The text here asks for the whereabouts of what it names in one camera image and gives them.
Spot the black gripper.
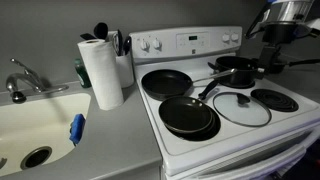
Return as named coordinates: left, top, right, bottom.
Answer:
left=255, top=21, right=300, bottom=80

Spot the stove clock display panel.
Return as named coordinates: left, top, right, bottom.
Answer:
left=175, top=32, right=210, bottom=51

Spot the white electric stove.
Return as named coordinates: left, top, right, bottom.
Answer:
left=128, top=25, right=320, bottom=180

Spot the bare black coil burner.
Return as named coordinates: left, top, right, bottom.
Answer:
left=250, top=88, right=300, bottom=113

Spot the glass lid with black knob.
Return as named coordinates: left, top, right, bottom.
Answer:
left=212, top=91, right=273, bottom=128

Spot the small black frying pan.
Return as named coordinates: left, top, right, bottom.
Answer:
left=158, top=79, right=220, bottom=135

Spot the large black frying pan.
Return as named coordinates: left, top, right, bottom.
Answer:
left=140, top=67, right=238, bottom=102

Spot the black ladle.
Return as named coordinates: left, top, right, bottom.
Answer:
left=122, top=35, right=133, bottom=56

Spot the white utensil holder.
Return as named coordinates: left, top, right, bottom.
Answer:
left=114, top=51, right=135, bottom=89

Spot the black slotted utensil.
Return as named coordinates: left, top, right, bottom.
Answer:
left=111, top=29, right=124, bottom=57

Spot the white paper towel roll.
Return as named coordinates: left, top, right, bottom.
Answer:
left=77, top=38, right=125, bottom=111

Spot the black cooking spoon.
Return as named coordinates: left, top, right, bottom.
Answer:
left=93, top=21, right=109, bottom=42

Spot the black spatula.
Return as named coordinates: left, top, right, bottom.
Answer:
left=79, top=32, right=98, bottom=42

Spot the green dish soap bottle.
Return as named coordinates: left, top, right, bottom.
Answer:
left=73, top=58, right=92, bottom=89

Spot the blue sponge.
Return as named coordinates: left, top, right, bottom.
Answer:
left=68, top=113, right=87, bottom=147

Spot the chrome sink faucet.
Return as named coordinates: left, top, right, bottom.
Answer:
left=5, top=57, right=70, bottom=104

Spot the cream sink basin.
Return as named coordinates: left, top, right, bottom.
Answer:
left=0, top=92, right=92, bottom=178

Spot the metal sink drain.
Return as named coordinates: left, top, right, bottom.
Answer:
left=19, top=145, right=53, bottom=170

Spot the black long-handled saucepan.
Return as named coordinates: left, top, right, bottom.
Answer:
left=268, top=58, right=320, bottom=75

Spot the black two-handled pot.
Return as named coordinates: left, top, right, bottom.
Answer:
left=207, top=55, right=260, bottom=88

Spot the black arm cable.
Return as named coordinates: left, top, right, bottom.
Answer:
left=245, top=1, right=271, bottom=40

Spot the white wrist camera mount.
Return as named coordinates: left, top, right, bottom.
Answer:
left=299, top=18, right=320, bottom=38

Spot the white oven door handle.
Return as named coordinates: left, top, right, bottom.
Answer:
left=186, top=146, right=308, bottom=180

